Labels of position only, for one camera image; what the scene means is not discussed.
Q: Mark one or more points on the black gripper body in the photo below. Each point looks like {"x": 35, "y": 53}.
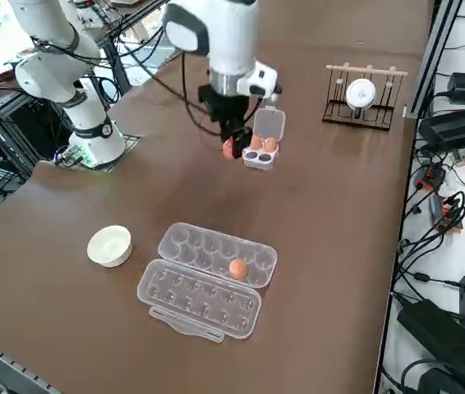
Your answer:
{"x": 224, "y": 107}

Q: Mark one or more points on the clear four-slot egg tray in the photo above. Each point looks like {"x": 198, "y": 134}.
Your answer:
{"x": 269, "y": 123}

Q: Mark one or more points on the large black power brick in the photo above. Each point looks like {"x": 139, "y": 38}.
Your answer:
{"x": 442, "y": 340}

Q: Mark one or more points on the long black power brick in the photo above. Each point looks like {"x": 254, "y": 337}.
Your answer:
{"x": 458, "y": 127}

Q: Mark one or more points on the orange black connector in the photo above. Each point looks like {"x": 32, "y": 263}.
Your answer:
{"x": 431, "y": 176}

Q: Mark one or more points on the aluminium frame post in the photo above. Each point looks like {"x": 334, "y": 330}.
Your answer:
{"x": 434, "y": 53}

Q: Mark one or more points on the transparent twelve-slot egg tray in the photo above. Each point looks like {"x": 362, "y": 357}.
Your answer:
{"x": 199, "y": 295}

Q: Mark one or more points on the reddish brown egg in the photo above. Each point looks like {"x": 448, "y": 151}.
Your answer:
{"x": 227, "y": 149}

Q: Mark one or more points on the aluminium table edge rail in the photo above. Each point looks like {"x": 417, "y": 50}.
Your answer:
{"x": 6, "y": 359}

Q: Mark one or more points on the white round paper bowl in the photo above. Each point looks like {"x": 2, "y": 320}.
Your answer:
{"x": 109, "y": 246}

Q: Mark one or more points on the white device with red parts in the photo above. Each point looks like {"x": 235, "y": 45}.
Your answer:
{"x": 90, "y": 18}

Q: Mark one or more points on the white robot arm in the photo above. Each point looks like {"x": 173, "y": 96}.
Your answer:
{"x": 232, "y": 41}

